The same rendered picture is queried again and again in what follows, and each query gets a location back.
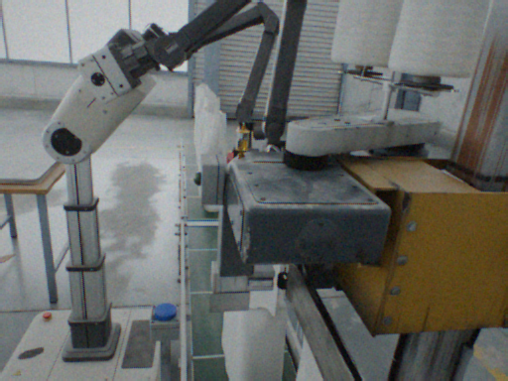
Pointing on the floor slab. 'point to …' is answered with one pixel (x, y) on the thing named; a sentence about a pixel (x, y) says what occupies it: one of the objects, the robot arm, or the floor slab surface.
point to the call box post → (165, 360)
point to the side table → (40, 222)
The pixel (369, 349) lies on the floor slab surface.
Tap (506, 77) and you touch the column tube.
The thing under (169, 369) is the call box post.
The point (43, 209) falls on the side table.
